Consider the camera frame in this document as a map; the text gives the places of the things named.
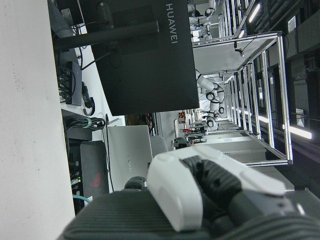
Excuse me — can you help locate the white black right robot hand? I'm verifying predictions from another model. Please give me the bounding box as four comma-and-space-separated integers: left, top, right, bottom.
57, 144, 320, 240

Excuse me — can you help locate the black computer box red logo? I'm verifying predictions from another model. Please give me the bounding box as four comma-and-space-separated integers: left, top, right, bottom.
79, 140, 110, 199

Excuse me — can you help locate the black Huawei monitor with stand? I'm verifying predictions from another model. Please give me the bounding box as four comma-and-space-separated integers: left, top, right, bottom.
51, 0, 201, 117

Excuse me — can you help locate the black docking hub box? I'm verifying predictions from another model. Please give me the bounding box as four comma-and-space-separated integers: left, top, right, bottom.
57, 61, 83, 107

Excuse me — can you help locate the teal cable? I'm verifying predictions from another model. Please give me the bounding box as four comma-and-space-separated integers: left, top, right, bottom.
72, 195, 94, 204

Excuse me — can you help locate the cable bundle with green tie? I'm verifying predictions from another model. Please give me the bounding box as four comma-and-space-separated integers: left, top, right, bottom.
64, 117, 107, 131

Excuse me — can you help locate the black strap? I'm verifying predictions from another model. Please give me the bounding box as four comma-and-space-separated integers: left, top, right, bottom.
81, 81, 96, 117

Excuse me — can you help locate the aluminium profile frame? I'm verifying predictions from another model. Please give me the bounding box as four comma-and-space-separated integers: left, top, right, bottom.
192, 31, 294, 167

